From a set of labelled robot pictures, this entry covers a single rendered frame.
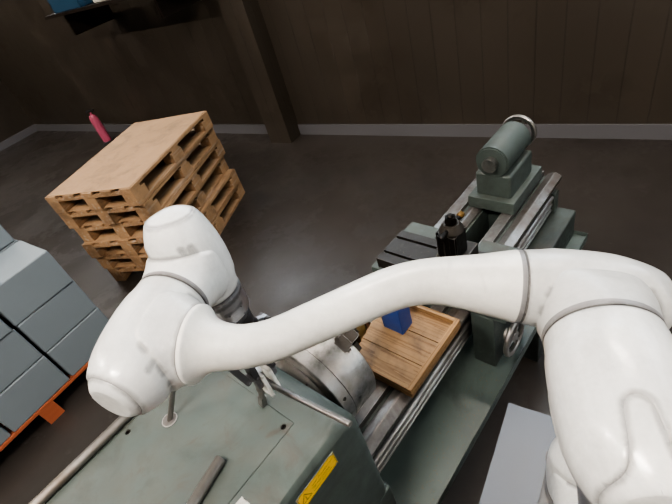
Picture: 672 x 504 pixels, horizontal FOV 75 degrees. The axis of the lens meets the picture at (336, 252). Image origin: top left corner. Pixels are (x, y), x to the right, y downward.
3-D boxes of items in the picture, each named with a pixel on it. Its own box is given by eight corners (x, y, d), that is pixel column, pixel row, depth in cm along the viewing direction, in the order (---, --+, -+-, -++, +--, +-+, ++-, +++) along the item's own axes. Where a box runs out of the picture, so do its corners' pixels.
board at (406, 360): (412, 398, 131) (410, 391, 128) (323, 350, 153) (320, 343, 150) (460, 327, 145) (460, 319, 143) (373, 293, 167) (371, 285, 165)
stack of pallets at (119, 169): (175, 199, 466) (130, 121, 411) (247, 191, 439) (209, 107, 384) (108, 284, 376) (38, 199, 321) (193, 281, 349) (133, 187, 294)
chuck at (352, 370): (371, 434, 118) (332, 360, 100) (293, 388, 139) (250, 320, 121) (389, 407, 122) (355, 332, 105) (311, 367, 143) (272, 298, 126)
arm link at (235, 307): (249, 280, 71) (262, 304, 75) (216, 264, 77) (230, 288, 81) (206, 318, 67) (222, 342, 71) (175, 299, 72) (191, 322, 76)
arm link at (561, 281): (524, 223, 60) (541, 298, 50) (673, 231, 56) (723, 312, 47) (506, 290, 68) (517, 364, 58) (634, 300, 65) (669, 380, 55)
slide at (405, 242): (485, 303, 143) (485, 294, 140) (378, 266, 169) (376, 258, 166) (509, 268, 151) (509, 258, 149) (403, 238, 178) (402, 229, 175)
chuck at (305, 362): (363, 445, 116) (322, 371, 98) (286, 397, 137) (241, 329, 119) (370, 434, 118) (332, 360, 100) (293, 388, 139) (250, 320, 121)
